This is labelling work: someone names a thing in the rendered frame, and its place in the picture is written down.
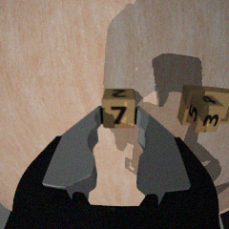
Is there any brown wooden tray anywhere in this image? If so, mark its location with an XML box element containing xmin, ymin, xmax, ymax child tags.
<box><xmin>177</xmin><ymin>84</ymin><xmax>229</xmax><ymax>126</ymax></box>

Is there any tan wooden number cube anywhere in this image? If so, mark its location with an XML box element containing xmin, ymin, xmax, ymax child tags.
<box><xmin>101</xmin><ymin>89</ymin><xmax>136</xmax><ymax>128</ymax></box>
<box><xmin>187</xmin><ymin>94</ymin><xmax>225</xmax><ymax>133</ymax></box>

